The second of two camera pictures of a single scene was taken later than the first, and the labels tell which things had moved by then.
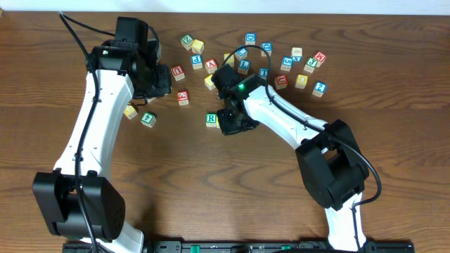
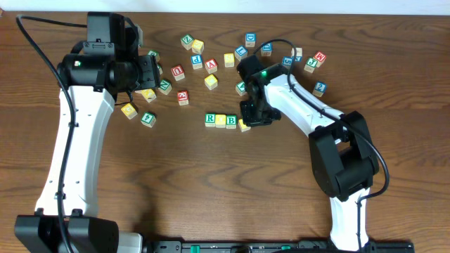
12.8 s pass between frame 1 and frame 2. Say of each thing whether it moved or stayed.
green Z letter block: stayed
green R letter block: stayed
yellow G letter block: stayed
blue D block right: stayed
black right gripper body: moved
